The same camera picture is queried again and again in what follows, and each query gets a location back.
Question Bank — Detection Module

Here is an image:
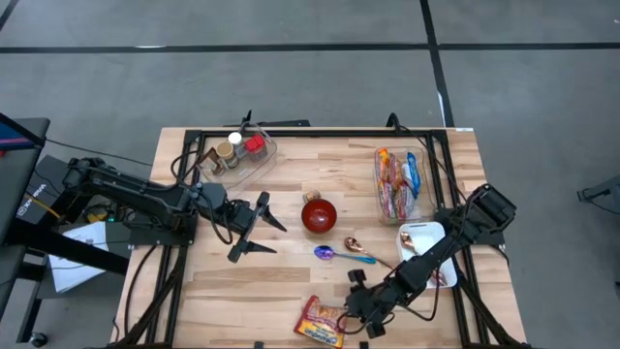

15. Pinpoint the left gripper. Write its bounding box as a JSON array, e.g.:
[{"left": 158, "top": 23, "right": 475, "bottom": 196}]
[{"left": 205, "top": 182, "right": 289, "bottom": 263}]

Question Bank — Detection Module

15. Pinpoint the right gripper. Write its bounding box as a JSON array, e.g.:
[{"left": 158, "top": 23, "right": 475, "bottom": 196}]
[{"left": 344, "top": 269, "right": 393, "bottom": 340}]

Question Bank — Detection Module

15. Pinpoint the copper spoon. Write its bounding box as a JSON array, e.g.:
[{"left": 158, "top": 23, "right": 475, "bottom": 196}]
[
  {"left": 343, "top": 236, "right": 396, "bottom": 270},
  {"left": 399, "top": 231, "right": 450, "bottom": 287}
]

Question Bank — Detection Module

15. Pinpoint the red grey spice box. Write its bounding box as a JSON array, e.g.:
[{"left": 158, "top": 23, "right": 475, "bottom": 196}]
[{"left": 243, "top": 134, "right": 269, "bottom": 163}]

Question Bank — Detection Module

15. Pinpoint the tan-lidded jar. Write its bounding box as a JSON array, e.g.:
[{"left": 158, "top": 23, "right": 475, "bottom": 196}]
[{"left": 215, "top": 141, "right": 239, "bottom": 170}]

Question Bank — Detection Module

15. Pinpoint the white-lidded spice jar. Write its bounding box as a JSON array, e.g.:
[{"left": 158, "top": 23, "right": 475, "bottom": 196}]
[{"left": 227, "top": 131, "right": 246, "bottom": 157}]

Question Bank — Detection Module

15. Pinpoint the red yellow noodle packet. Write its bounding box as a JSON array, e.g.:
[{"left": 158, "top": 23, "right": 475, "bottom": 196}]
[{"left": 377, "top": 179, "right": 394, "bottom": 219}]

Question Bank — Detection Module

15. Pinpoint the orange noodle packet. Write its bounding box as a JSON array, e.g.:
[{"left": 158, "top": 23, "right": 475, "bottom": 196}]
[{"left": 376, "top": 147, "right": 389, "bottom": 183}]

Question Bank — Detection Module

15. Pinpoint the blue noodle packet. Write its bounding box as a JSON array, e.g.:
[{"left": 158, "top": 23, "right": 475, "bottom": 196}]
[{"left": 405, "top": 151, "right": 422, "bottom": 200}]

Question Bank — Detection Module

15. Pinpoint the red beef flavor noodle packet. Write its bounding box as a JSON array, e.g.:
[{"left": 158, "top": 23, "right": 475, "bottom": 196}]
[{"left": 293, "top": 294, "right": 351, "bottom": 349}]

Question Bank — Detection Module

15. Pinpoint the red bowl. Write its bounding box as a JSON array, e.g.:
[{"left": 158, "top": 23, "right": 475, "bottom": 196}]
[{"left": 300, "top": 198, "right": 338, "bottom": 235}]

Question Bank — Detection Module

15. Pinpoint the clear plastic bin with sticker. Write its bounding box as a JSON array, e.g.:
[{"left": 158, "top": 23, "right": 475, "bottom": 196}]
[{"left": 193, "top": 120, "right": 280, "bottom": 201}]

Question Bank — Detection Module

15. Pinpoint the white plastic tray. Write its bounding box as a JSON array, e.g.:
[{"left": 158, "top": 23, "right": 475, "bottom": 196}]
[{"left": 395, "top": 221, "right": 458, "bottom": 291}]

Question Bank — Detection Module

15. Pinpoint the white paper sheet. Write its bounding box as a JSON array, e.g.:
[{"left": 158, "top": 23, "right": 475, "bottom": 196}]
[{"left": 47, "top": 221, "right": 110, "bottom": 294}]

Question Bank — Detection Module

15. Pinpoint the black equipment box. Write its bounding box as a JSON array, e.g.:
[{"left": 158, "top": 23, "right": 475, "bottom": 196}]
[{"left": 16, "top": 153, "right": 104, "bottom": 227}]

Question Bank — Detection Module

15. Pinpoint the black desk stand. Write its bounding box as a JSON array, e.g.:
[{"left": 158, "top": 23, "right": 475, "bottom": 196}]
[{"left": 0, "top": 113, "right": 131, "bottom": 346}]

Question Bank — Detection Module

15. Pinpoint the grey floor stand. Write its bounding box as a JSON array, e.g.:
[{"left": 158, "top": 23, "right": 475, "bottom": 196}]
[{"left": 575, "top": 174, "right": 620, "bottom": 205}]

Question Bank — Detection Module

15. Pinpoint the blue screen laptop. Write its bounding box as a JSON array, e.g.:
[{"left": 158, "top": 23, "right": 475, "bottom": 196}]
[{"left": 0, "top": 113, "right": 47, "bottom": 152}]

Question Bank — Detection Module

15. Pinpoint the purple spoon with blue handle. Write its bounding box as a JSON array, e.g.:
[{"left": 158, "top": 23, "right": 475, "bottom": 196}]
[{"left": 313, "top": 244, "right": 378, "bottom": 266}]

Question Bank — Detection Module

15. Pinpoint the black mount bar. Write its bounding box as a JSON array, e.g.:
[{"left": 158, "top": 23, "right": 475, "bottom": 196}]
[{"left": 223, "top": 109, "right": 312, "bottom": 129}]

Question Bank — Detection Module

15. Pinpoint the black aluminium table frame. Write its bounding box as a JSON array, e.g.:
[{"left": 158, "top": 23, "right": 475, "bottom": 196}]
[{"left": 113, "top": 126, "right": 532, "bottom": 349}]

